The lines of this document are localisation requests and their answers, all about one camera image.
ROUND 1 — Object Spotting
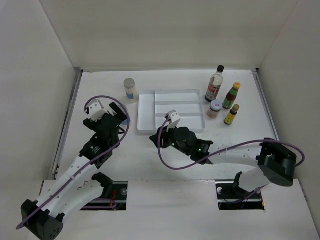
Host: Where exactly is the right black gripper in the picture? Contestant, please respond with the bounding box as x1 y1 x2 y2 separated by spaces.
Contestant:
149 121 192 156

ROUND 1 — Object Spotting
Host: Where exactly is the blue label spice jar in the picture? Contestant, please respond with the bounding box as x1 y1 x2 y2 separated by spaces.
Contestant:
123 78 138 103

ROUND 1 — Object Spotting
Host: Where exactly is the tall dark soy sauce bottle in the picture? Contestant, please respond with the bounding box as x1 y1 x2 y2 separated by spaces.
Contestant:
205 65 225 102

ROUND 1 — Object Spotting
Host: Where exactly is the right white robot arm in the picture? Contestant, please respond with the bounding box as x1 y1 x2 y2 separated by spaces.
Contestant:
149 127 297 198

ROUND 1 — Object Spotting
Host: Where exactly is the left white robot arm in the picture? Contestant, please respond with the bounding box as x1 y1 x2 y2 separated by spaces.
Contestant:
17 100 128 240

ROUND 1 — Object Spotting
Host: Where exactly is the white divided organizer tray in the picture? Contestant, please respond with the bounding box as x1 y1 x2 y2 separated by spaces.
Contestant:
137 89 206 135

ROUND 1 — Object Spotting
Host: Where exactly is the red lid pink jar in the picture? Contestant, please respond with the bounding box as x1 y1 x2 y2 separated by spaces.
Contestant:
207 99 223 119

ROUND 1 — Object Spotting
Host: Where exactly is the small yellow label bottle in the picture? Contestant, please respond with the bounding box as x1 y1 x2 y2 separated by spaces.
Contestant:
224 104 240 125

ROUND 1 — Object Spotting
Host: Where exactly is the red cap chili sauce bottle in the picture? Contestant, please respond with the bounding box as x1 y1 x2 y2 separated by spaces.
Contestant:
222 82 241 109

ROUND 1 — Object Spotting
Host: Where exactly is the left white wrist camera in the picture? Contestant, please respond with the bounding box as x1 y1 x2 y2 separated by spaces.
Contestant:
88 99 106 122

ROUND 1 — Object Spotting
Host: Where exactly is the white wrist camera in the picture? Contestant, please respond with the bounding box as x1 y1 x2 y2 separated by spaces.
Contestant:
88 99 106 122
165 110 181 132

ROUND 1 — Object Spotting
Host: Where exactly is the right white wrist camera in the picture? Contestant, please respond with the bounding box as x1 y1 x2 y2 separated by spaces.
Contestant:
165 110 181 132

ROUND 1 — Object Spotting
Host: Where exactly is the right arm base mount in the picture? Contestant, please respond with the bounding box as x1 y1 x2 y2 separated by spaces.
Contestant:
215 172 265 211

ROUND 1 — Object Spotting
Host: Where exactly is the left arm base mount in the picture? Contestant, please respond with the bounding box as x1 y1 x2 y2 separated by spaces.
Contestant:
81 172 129 211

